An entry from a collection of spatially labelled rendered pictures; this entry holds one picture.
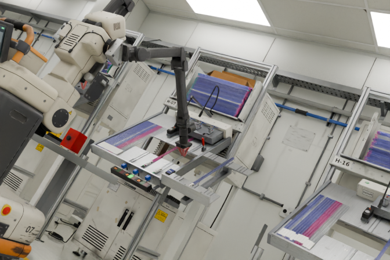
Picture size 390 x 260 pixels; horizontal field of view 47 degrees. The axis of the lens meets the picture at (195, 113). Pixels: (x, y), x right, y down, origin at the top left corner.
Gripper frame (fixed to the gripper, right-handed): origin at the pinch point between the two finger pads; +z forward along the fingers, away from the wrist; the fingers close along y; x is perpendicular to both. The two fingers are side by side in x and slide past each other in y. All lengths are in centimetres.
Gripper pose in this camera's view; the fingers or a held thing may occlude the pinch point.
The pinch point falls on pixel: (183, 155)
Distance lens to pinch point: 300.0
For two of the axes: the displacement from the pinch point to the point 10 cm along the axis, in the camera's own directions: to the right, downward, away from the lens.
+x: -6.5, 2.5, -7.2
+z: -0.2, 9.4, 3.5
